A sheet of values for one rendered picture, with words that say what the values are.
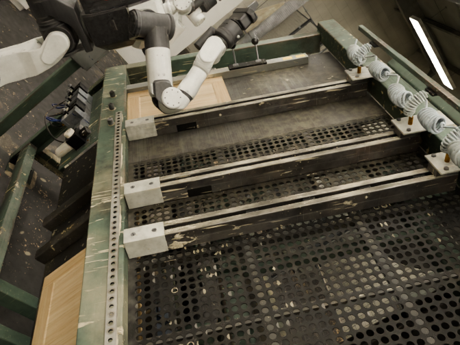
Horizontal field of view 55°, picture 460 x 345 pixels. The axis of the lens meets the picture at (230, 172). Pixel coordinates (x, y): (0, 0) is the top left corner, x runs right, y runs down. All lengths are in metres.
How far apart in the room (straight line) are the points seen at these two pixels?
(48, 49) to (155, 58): 0.47
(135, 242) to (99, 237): 0.14
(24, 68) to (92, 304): 1.07
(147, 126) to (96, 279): 0.81
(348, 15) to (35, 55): 9.45
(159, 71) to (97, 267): 0.71
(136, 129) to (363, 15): 9.42
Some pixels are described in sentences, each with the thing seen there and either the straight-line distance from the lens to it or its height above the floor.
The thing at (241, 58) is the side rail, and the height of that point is 1.43.
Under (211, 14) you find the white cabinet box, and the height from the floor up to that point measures 1.21.
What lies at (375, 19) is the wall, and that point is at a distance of 11.17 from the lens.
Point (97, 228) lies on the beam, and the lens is 1.51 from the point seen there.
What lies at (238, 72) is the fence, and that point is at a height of 1.39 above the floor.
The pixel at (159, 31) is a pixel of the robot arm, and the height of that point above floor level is 1.32.
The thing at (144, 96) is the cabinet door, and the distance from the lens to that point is 2.28.
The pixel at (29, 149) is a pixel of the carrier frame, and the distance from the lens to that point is 2.78.
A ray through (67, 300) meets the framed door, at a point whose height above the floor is 0.42.
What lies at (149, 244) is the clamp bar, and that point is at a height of 0.97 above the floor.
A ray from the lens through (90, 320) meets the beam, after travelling 1.28.
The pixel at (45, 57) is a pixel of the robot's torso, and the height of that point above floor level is 0.88.
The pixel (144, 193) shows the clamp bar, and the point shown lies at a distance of 1.57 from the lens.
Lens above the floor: 1.61
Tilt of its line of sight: 14 degrees down
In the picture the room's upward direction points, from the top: 55 degrees clockwise
